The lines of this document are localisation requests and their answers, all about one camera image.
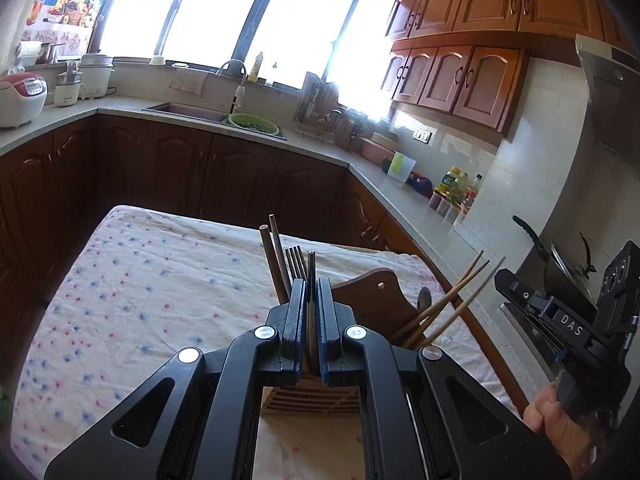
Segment white dotted tablecloth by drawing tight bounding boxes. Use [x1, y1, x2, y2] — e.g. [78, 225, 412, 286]
[11, 206, 518, 479]

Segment person's right hand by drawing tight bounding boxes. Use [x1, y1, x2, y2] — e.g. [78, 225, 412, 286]
[523, 382, 590, 479]

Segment lower wooden cabinets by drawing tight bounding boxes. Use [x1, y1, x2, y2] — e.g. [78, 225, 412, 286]
[0, 112, 532, 416]

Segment black wok pan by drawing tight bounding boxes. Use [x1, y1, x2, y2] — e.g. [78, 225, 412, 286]
[512, 216, 597, 307]

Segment upper wooden cabinets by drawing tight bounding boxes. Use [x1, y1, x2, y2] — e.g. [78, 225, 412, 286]
[381, 0, 629, 133]

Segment dish drying rack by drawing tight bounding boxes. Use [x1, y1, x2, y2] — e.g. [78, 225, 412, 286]
[294, 72, 367, 151]

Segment curved sink faucet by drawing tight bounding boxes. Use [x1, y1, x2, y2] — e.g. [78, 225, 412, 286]
[216, 58, 247, 114]

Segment wooden chopstick in holder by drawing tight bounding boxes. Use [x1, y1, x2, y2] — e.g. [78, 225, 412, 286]
[389, 249, 485, 344]
[401, 259, 492, 350]

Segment green colander basket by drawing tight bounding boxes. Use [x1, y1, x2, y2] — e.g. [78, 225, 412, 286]
[228, 113, 280, 136]

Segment wooden chopstick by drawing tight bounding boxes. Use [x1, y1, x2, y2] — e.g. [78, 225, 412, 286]
[419, 258, 504, 348]
[389, 249, 485, 344]
[401, 259, 492, 350]

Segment white red rice cooker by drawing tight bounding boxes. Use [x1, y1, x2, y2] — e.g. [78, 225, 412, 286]
[0, 73, 48, 129]

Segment wooden utensil holder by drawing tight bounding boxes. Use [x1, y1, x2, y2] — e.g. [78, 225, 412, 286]
[262, 268, 423, 416]

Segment metal fork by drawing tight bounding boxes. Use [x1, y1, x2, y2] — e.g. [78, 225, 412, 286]
[284, 246, 307, 280]

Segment range hood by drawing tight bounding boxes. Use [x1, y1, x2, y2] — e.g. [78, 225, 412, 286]
[575, 35, 640, 170]

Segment dark chopstick in holder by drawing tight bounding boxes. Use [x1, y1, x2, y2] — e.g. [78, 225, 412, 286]
[268, 214, 291, 295]
[259, 224, 288, 304]

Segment white pot cooker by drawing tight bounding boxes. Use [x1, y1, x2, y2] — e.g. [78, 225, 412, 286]
[79, 53, 113, 100]

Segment small white blender appliance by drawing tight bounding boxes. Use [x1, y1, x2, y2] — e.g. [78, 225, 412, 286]
[53, 61, 81, 107]

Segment tropical fruit poster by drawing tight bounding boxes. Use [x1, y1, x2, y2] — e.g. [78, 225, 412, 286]
[21, 0, 105, 58]

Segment green white pitcher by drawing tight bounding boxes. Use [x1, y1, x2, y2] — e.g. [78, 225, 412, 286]
[387, 152, 416, 185]

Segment wooden cabinets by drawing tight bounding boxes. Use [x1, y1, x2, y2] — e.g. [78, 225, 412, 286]
[0, 112, 532, 416]
[381, 0, 629, 133]

